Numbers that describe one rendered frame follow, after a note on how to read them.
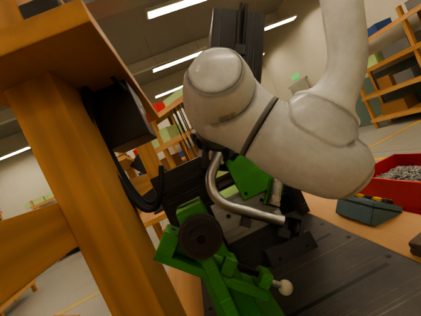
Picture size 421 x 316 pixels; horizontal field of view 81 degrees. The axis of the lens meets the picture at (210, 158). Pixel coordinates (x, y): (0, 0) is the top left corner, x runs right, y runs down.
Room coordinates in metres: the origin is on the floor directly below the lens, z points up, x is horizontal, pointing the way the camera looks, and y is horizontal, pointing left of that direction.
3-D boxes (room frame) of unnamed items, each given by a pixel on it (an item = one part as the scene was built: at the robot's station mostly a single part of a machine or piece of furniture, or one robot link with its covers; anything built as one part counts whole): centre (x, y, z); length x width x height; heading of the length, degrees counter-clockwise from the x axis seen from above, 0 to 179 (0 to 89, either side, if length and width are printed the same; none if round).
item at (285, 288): (0.47, -0.01, 0.96); 0.06 x 0.03 x 0.06; 95
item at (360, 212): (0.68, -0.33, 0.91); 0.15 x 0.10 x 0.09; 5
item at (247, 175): (0.78, -0.09, 1.17); 0.13 x 0.12 x 0.20; 5
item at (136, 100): (0.72, 0.18, 1.42); 0.17 x 0.12 x 0.15; 5
